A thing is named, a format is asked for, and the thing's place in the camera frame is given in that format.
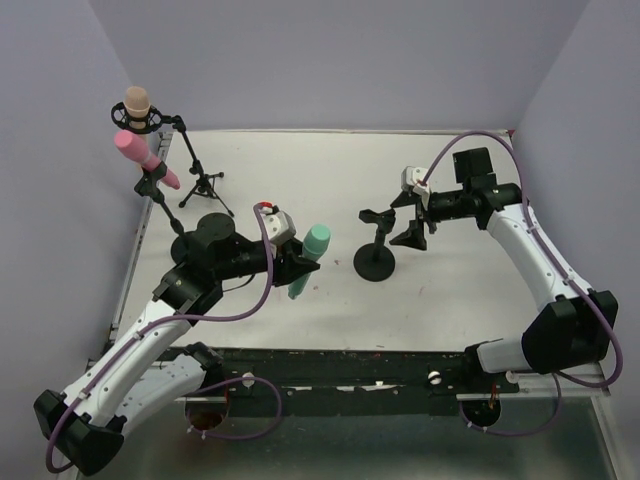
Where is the green microphone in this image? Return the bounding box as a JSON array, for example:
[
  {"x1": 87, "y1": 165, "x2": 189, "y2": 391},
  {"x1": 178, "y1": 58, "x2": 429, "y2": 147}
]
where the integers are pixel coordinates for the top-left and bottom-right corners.
[{"x1": 288, "y1": 224, "x2": 331, "y2": 300}]

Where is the black round-base stand front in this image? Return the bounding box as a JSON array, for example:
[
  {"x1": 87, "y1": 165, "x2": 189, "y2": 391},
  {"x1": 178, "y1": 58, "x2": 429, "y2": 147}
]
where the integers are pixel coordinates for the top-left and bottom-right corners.
[{"x1": 353, "y1": 209, "x2": 396, "y2": 282}]

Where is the black round-base clip stand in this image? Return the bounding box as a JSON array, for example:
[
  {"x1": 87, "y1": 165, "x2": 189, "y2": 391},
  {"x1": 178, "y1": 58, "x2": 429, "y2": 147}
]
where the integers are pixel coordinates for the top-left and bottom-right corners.
[{"x1": 134, "y1": 162, "x2": 209, "y2": 270}]

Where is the black tripod shock-mount stand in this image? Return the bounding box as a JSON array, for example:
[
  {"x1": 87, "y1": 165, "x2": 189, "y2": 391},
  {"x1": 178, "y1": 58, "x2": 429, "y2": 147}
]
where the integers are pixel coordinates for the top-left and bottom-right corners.
[{"x1": 110, "y1": 102, "x2": 234, "y2": 217}]

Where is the pink microphone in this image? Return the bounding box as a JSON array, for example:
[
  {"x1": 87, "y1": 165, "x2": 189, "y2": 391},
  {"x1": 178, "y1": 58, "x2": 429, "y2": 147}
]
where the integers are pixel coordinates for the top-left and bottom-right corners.
[{"x1": 113, "y1": 130, "x2": 181, "y2": 190}]

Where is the beige microphone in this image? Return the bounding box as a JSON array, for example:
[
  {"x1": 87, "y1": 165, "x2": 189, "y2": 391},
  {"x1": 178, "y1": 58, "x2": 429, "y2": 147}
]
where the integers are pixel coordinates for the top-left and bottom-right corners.
[{"x1": 124, "y1": 86, "x2": 151, "y2": 130}]

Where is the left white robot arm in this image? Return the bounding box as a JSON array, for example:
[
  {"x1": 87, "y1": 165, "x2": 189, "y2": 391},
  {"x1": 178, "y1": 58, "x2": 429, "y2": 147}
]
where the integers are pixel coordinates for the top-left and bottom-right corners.
[{"x1": 34, "y1": 203, "x2": 331, "y2": 475}]

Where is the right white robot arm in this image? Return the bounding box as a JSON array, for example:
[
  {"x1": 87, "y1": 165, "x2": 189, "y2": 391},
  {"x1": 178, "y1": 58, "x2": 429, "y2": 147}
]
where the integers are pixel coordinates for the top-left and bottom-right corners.
[{"x1": 391, "y1": 148, "x2": 618, "y2": 374}]

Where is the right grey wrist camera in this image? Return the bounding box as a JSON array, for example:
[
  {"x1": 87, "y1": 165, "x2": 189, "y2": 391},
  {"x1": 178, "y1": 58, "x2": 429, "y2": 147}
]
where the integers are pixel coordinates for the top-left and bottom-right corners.
[{"x1": 401, "y1": 166, "x2": 431, "y2": 198}]

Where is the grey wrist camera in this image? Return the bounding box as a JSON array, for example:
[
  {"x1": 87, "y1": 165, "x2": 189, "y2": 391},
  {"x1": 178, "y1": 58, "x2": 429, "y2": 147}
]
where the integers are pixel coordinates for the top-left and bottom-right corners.
[
  {"x1": 401, "y1": 166, "x2": 431, "y2": 198},
  {"x1": 261, "y1": 207, "x2": 297, "y2": 247}
]

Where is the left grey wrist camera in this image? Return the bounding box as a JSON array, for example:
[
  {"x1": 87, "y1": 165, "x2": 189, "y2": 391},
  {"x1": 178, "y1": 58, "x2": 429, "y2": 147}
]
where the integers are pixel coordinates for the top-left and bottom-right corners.
[{"x1": 261, "y1": 207, "x2": 297, "y2": 247}]

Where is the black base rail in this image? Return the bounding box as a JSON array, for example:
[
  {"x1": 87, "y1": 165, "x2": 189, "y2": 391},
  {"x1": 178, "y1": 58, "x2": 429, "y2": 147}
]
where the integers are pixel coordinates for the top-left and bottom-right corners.
[{"x1": 164, "y1": 344, "x2": 524, "y2": 419}]

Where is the aluminium frame profile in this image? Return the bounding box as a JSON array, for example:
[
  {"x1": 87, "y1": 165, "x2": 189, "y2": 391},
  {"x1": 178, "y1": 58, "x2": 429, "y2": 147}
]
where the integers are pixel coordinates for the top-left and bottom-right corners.
[{"x1": 54, "y1": 132, "x2": 611, "y2": 480}]

